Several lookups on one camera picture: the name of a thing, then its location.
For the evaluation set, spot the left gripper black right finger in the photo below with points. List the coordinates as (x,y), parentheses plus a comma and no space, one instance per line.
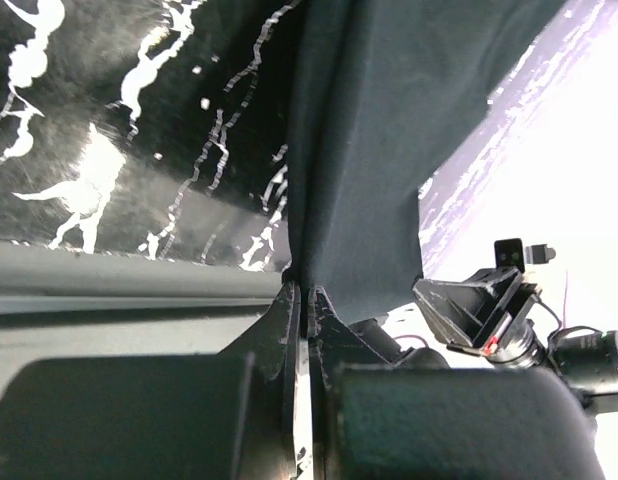
(373,420)

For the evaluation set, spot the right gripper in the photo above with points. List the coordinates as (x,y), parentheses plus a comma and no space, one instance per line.
(468,314)

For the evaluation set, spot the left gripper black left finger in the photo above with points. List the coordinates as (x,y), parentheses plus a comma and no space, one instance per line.
(223,416)

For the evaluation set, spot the black t shirt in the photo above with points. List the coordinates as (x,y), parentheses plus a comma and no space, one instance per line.
(385,92)

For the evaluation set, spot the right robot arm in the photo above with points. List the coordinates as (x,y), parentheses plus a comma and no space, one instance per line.
(585,359)

